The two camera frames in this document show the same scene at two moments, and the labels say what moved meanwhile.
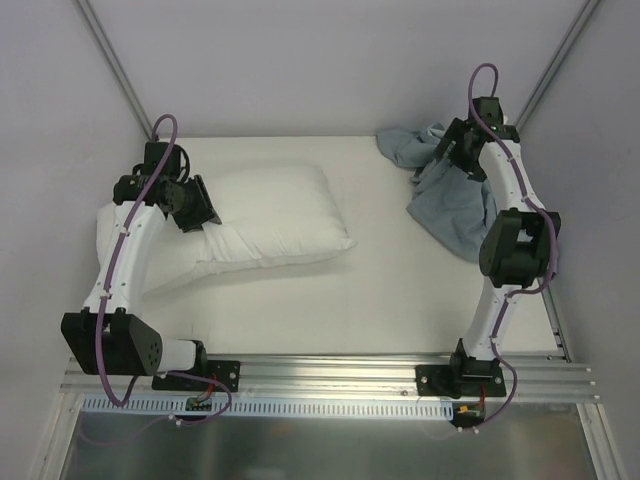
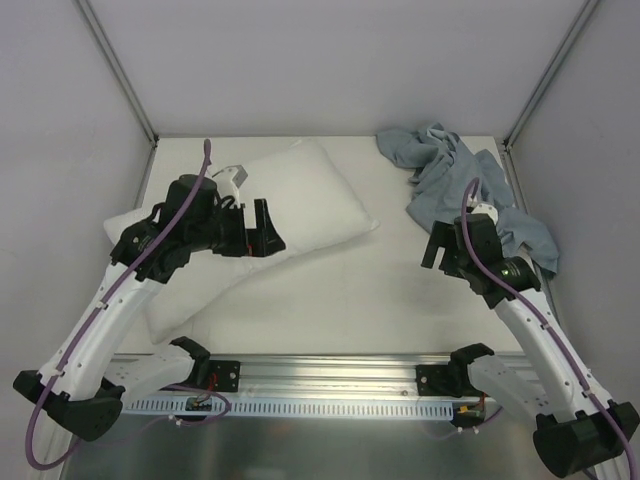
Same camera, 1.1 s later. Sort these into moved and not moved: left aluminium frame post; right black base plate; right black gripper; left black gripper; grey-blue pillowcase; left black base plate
Moved: right black gripper; left black gripper
Not moved: left aluminium frame post; right black base plate; left black base plate; grey-blue pillowcase
